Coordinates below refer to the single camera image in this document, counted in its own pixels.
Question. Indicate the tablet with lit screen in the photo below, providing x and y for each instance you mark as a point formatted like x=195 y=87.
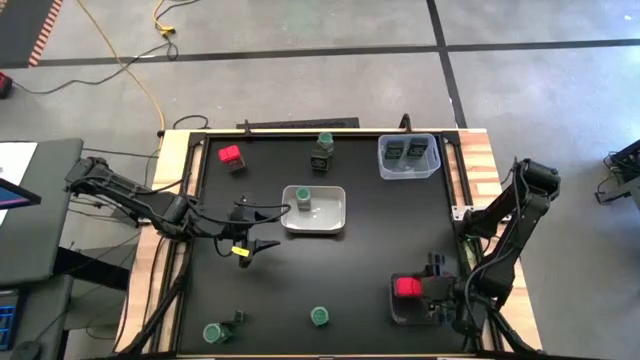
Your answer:
x=12 y=197

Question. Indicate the grey side desk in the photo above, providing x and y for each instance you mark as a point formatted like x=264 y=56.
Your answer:
x=45 y=225

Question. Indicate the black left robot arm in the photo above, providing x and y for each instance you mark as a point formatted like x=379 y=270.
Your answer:
x=145 y=200

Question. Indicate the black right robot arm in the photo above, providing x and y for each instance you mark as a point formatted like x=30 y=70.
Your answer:
x=530 y=200

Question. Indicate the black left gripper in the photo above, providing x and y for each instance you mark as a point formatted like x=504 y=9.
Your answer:
x=245 y=220

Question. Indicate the dark green black pepper tin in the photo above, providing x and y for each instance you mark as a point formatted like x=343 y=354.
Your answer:
x=320 y=161
x=394 y=149
x=417 y=147

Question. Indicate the silver mounting bracket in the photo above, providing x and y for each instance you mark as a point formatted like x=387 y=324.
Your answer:
x=456 y=212

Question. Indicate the wooden table frame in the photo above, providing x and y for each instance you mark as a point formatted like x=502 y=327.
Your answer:
x=475 y=160

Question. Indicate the backlit keyboard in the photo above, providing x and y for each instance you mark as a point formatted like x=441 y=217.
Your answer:
x=6 y=320

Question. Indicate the white paper sheet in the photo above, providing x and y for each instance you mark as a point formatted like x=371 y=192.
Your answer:
x=15 y=160

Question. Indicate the red-lidded smoked paprika tin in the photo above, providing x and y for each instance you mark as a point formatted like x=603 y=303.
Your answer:
x=230 y=154
x=407 y=287

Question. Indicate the black mat orange-striped edge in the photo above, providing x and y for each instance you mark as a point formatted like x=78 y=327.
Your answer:
x=20 y=30

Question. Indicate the red floor device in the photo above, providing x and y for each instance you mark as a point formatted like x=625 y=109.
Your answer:
x=4 y=86

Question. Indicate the small dark green block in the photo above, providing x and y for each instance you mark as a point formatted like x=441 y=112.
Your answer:
x=239 y=316

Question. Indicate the black frame strut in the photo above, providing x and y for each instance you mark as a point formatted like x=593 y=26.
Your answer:
x=515 y=335
x=165 y=305

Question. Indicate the white plastic bin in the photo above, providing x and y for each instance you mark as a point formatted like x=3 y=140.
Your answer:
x=325 y=215

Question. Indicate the dark grey plastic bin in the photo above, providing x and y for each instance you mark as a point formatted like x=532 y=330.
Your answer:
x=410 y=312

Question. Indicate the clear plastic bin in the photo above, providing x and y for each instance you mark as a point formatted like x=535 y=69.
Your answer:
x=410 y=172

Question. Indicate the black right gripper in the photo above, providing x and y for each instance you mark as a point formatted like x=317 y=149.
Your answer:
x=442 y=292

